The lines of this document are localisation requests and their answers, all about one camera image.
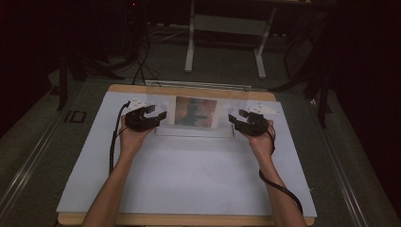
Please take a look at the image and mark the short metal floor strip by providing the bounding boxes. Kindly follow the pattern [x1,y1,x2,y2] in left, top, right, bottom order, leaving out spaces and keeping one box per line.
[135,79,253,92]

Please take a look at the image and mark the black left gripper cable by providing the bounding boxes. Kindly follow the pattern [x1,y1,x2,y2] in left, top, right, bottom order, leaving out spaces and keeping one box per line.
[108,100,131,176]

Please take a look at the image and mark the black metal stand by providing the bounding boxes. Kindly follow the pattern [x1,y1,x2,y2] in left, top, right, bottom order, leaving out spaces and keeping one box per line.
[269,18,335,130]
[56,46,127,112]

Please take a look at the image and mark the photo card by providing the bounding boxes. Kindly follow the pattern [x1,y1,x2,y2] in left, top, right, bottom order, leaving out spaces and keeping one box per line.
[173,96,219,129]

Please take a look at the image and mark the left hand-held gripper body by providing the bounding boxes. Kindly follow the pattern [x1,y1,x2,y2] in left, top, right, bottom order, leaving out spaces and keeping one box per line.
[124,96,159,133]

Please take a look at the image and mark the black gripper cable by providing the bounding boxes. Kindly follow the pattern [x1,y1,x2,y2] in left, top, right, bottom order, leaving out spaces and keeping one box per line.
[108,100,131,176]
[257,121,305,216]

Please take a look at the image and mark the person's right hand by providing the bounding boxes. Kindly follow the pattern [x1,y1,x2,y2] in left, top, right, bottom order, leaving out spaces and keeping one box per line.
[246,118,276,164]

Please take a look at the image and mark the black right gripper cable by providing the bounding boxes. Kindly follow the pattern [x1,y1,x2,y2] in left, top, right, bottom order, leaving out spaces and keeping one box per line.
[257,121,305,216]

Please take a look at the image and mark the white metal desk frame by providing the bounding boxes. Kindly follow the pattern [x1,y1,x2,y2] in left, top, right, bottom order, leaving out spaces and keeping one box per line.
[183,0,279,80]

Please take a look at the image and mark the person's left hand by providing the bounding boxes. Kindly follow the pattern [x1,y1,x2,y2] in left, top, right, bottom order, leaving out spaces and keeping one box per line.
[118,121,156,159]

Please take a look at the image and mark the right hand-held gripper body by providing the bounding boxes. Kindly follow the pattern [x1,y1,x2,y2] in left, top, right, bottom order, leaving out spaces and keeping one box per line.
[235,103,281,137]

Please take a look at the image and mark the metal floor rail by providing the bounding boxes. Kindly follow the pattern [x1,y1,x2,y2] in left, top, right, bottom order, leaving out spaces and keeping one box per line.
[307,97,371,227]
[0,103,65,217]

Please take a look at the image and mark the black floor cables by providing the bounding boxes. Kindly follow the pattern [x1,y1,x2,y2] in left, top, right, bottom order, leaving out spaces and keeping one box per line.
[131,29,163,87]

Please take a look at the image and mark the light blue table mat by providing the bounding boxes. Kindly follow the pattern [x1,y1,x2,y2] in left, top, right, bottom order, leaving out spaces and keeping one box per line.
[56,91,318,218]

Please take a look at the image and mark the clear acrylic photo frame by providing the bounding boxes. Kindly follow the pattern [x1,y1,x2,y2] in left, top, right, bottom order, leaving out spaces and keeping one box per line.
[153,92,237,139]

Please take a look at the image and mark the black floor bracket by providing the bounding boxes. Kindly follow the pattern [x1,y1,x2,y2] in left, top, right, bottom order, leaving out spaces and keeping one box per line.
[63,110,88,124]

